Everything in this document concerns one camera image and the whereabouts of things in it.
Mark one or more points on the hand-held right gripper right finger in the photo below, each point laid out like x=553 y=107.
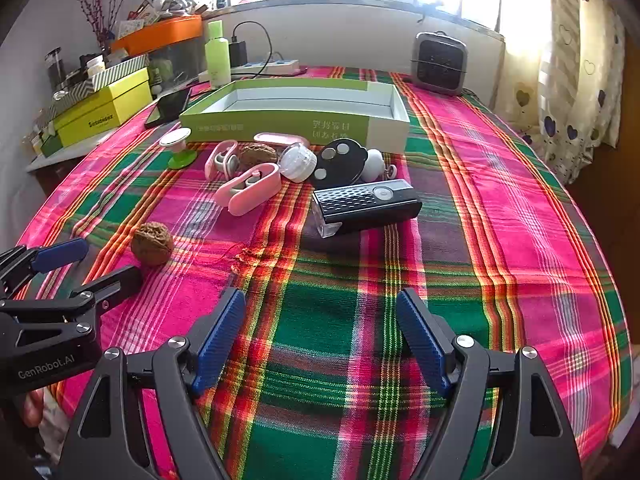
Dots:
x=420 y=340

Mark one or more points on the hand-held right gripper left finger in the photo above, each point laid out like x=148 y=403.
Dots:
x=222 y=340

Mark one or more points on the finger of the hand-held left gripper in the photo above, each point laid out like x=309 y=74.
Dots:
x=117 y=282
x=60 y=253

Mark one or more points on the brown walnut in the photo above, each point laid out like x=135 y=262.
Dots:
x=152 y=243
x=256 y=156

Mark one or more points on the black bike light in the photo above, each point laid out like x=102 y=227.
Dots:
x=365 y=205

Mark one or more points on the green white suction holder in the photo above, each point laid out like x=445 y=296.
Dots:
x=177 y=147

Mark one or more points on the pink clip holder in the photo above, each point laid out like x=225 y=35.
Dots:
x=250 y=190
x=220 y=160

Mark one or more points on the white mushroom-shaped gadget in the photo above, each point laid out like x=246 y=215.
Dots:
x=372 y=164

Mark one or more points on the clear round plastic jar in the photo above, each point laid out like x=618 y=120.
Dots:
x=297 y=161

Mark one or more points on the black white round device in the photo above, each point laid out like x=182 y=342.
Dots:
x=340 y=157

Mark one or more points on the pink oval clip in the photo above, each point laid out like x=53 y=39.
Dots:
x=280 y=138

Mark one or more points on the green white cardboard box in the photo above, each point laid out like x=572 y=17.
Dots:
x=300 y=125

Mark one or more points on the person's left hand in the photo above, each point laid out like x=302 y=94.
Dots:
x=32 y=407

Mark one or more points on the dark green box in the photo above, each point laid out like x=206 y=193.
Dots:
x=47 y=146

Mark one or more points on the plaid blanket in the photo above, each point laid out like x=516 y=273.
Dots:
x=450 y=210

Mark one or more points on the yellow-green box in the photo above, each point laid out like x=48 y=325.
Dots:
x=107 y=105

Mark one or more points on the black smartphone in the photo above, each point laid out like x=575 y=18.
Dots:
x=167 y=106

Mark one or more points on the dark glass jar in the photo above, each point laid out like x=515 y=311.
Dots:
x=54 y=67

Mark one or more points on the white cream jar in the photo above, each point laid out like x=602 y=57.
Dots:
x=95 y=66

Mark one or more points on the striped gift box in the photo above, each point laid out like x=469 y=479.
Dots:
x=120 y=67

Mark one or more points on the glass tank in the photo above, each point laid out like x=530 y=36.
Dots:
x=170 y=62

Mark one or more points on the orange box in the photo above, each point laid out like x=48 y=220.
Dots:
x=160 y=32

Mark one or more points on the light green bottle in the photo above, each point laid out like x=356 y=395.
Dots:
x=217 y=57

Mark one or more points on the black charger adapter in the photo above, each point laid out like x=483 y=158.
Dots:
x=238 y=52

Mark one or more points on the white power strip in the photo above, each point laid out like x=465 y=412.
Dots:
x=265 y=66

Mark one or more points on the grey space heater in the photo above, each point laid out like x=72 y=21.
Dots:
x=439 y=62

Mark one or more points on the heart print curtain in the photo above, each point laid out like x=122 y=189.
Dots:
x=570 y=85

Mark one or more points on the black window hook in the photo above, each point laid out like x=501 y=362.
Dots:
x=425 y=10

